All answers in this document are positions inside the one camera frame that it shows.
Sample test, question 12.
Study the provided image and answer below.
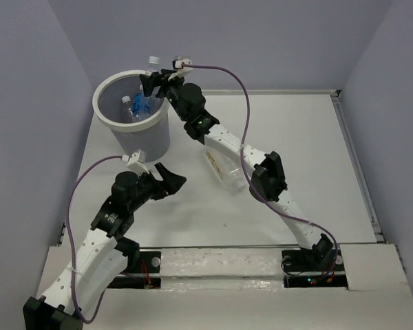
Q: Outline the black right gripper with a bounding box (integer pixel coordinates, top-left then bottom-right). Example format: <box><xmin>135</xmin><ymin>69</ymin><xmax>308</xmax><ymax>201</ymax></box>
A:
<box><xmin>138</xmin><ymin>68</ymin><xmax>188</xmax><ymax>122</ymax></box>

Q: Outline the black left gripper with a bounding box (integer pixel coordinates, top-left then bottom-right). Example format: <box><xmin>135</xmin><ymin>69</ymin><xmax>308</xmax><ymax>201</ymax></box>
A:
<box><xmin>129</xmin><ymin>163</ymin><xmax>186</xmax><ymax>212</ymax></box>

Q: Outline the blue label bottle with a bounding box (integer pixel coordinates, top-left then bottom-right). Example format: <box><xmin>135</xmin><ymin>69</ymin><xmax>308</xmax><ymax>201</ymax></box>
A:
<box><xmin>132</xmin><ymin>91</ymin><xmax>152</xmax><ymax>121</ymax></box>

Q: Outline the large clear bottle cream label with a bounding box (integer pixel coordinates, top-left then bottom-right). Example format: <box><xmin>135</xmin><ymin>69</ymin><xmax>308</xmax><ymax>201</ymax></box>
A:
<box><xmin>205</xmin><ymin>146</ymin><xmax>245</xmax><ymax>193</ymax></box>

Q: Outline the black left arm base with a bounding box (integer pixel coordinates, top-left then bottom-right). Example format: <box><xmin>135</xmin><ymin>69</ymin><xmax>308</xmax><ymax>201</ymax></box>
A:
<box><xmin>108</xmin><ymin>250</ymin><xmax>162</xmax><ymax>289</ymax></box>

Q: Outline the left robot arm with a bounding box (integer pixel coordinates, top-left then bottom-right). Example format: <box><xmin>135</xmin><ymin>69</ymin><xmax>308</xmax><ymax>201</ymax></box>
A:
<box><xmin>23</xmin><ymin>163</ymin><xmax>187</xmax><ymax>329</ymax></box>

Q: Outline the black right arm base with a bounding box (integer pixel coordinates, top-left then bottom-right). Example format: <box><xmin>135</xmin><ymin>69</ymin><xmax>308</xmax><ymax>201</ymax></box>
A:
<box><xmin>280</xmin><ymin>249</ymin><xmax>348</xmax><ymax>289</ymax></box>

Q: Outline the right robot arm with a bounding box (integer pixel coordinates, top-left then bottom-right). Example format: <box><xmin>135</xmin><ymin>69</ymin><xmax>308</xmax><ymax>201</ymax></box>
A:
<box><xmin>140</xmin><ymin>65</ymin><xmax>337</xmax><ymax>270</ymax></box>

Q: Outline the white cylindrical waste bin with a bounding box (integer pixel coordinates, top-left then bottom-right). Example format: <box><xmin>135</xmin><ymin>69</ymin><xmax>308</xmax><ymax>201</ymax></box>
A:
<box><xmin>92</xmin><ymin>70</ymin><xmax>170</xmax><ymax>162</ymax></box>

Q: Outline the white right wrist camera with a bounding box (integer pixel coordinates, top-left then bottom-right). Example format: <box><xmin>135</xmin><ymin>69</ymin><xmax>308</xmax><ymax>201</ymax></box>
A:
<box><xmin>169</xmin><ymin>56</ymin><xmax>193</xmax><ymax>80</ymax></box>

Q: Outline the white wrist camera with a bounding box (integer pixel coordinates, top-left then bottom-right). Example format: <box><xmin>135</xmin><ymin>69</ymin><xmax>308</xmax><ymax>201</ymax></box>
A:
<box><xmin>121</xmin><ymin>149</ymin><xmax>149</xmax><ymax>176</ymax></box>
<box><xmin>169</xmin><ymin>56</ymin><xmax>193</xmax><ymax>80</ymax></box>

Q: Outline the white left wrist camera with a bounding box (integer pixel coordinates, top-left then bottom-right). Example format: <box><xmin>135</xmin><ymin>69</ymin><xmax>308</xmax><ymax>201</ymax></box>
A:
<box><xmin>121</xmin><ymin>149</ymin><xmax>149</xmax><ymax>176</ymax></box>

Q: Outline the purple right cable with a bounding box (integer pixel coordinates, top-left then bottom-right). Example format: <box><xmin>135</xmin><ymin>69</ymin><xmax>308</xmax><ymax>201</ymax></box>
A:
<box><xmin>182</xmin><ymin>63</ymin><xmax>339</xmax><ymax>276</ymax></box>

